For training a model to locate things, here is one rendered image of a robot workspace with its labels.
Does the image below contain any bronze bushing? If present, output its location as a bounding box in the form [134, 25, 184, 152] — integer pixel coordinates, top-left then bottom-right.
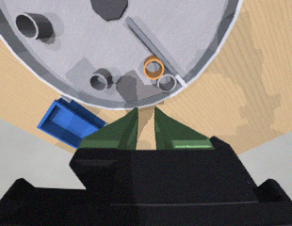
[143, 55, 164, 80]

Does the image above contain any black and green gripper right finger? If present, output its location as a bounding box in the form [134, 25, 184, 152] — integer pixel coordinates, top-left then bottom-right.
[154, 107, 215, 150]

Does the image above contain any blue crate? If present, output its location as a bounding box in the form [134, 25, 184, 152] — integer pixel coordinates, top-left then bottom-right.
[37, 95, 109, 149]

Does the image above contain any grey round turntable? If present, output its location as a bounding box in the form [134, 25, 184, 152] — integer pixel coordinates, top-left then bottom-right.
[0, 0, 243, 110]

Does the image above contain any grey metal bushing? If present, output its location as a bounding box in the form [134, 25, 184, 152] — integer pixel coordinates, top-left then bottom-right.
[89, 68, 112, 92]
[156, 69, 176, 92]
[13, 12, 53, 40]

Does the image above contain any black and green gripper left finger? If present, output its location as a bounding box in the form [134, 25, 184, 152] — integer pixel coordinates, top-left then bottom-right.
[77, 107, 138, 150]

